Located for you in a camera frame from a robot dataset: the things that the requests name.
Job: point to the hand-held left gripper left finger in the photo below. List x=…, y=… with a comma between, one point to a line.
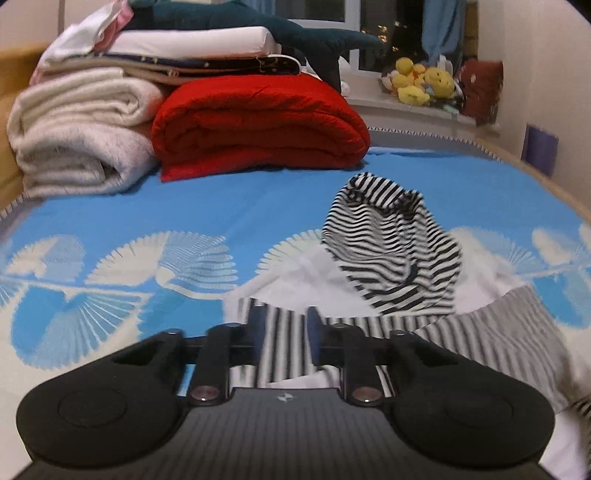
x=257, y=323

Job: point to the white and pink cloth pile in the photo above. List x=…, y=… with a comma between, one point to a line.
x=78, y=41

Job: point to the blue printed blanket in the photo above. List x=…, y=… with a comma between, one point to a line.
x=258, y=198

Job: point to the red-brown cushion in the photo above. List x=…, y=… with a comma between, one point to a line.
x=482, y=87

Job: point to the wooden bed frame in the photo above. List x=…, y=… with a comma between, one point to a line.
x=7, y=92

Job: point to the red folded blanket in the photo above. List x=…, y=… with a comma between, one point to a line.
x=258, y=124

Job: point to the dark teal plush shark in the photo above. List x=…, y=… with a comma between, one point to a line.
x=295, y=37

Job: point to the cream folded blanket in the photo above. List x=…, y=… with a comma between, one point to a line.
x=78, y=134

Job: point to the navy patterned folded cloth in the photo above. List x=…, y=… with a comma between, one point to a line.
x=277, y=64

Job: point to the white folded pillow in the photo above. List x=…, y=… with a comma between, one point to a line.
x=194, y=41

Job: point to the white window frame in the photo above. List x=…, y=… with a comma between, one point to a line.
x=355, y=57

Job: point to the white hooded top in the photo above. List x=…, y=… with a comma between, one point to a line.
x=392, y=240

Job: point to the blue curtain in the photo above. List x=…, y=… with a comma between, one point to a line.
x=441, y=27

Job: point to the yellow plush toy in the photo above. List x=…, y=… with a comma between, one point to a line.
x=412, y=95
x=439, y=83
x=404, y=65
x=400, y=80

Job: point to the purple box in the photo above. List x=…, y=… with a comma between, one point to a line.
x=540, y=147

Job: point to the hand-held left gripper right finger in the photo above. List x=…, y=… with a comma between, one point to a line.
x=316, y=328

